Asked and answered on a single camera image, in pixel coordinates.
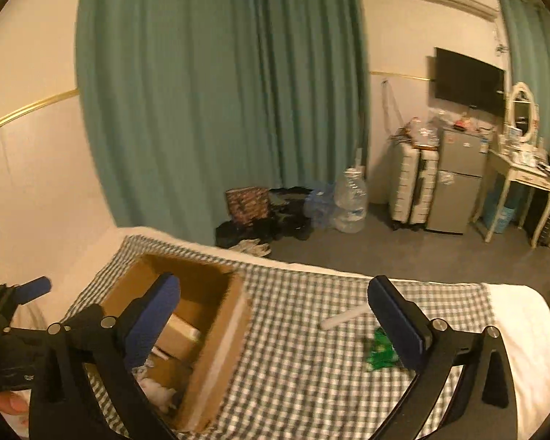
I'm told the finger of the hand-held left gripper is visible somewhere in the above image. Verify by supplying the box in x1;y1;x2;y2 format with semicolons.
0;276;53;326
59;303;105;331

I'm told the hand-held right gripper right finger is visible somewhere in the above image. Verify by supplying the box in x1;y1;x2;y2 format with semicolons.
367;276;521;440

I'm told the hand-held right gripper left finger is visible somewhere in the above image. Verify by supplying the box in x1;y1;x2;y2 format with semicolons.
27;271;184;440

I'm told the white lace cloth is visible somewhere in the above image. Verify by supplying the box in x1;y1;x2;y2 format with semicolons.
135;362;179;413

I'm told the brown cardboard box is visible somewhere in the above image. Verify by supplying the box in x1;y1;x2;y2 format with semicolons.
98;253;254;434

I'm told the person's left hand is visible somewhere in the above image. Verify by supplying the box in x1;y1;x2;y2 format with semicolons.
0;392;30;427

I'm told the green plastic bag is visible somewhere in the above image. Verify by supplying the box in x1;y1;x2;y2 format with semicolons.
364;327;406;371

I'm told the white stick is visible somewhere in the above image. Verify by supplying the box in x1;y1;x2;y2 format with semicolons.
320;305;371;331

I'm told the white cloth wad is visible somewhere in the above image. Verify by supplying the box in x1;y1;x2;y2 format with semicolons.
4;415;32;437

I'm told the checkered blanket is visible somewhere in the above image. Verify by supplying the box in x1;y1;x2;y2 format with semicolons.
59;234;493;440

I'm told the white blanket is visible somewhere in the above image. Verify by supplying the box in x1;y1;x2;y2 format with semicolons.
440;282;550;440

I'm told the large clear water jug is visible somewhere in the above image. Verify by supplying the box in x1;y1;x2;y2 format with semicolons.
332;167;369;234

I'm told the white suitcase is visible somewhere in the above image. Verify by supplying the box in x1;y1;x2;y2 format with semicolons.
389;141;441;231

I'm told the clear blue plastic bag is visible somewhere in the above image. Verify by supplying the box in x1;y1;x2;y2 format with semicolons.
302;182;337;230

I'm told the blue waste bin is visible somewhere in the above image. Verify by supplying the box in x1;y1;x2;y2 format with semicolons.
483;204;516;234

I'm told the brown patterned bag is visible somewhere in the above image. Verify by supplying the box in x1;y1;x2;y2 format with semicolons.
224;186;271;226

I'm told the dark clothes pile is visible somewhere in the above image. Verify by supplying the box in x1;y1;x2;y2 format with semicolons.
215;186;312;248

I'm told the grey small fridge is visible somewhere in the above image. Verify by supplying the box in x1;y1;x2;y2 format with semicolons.
425;127;492;235

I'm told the white dressing table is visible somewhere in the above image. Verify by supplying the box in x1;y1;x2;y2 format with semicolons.
474;140;550;246

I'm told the wide green curtain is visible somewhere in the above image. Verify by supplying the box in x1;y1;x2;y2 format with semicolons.
76;0;372;246

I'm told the white oval mirror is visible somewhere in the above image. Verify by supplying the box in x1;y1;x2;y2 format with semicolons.
504;81;539;144

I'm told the black television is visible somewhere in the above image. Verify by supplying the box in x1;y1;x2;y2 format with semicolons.
433;47;506;119

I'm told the narrow green curtain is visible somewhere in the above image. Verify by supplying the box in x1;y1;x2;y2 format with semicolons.
495;0;550;138

